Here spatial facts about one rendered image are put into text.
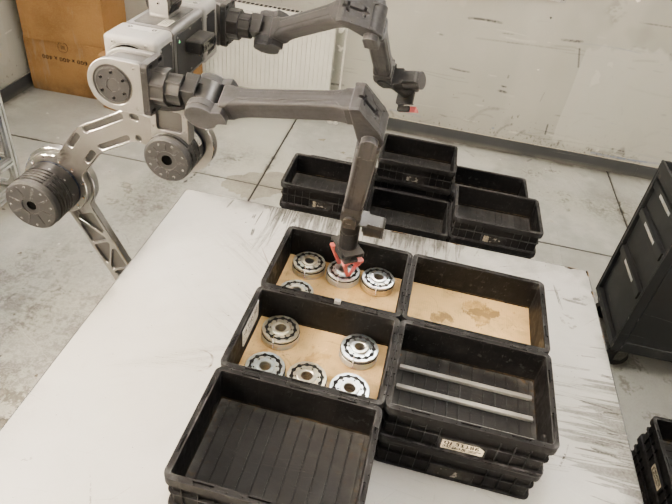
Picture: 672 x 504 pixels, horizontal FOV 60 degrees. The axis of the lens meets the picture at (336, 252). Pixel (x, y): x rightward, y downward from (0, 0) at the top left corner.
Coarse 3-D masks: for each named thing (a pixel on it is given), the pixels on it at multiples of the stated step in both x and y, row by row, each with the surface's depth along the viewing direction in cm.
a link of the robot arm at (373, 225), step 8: (368, 216) 165; (376, 216) 165; (344, 224) 162; (352, 224) 161; (360, 224) 164; (368, 224) 164; (376, 224) 164; (384, 224) 165; (368, 232) 166; (376, 232) 166
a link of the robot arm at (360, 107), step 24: (240, 96) 127; (264, 96) 126; (288, 96) 124; (312, 96) 123; (336, 96) 121; (360, 96) 120; (192, 120) 132; (216, 120) 130; (336, 120) 124; (360, 120) 121; (384, 120) 126
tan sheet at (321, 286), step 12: (288, 264) 184; (288, 276) 180; (324, 276) 182; (360, 276) 184; (324, 288) 177; (336, 288) 178; (348, 288) 179; (360, 288) 179; (396, 288) 181; (348, 300) 174; (360, 300) 175; (372, 300) 176; (384, 300) 176; (396, 300) 177
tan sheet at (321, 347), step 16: (256, 336) 159; (304, 336) 161; (320, 336) 162; (336, 336) 162; (256, 352) 155; (272, 352) 155; (288, 352) 156; (304, 352) 156; (320, 352) 157; (336, 352) 158; (384, 352) 160; (288, 368) 152; (336, 368) 153; (368, 384) 150
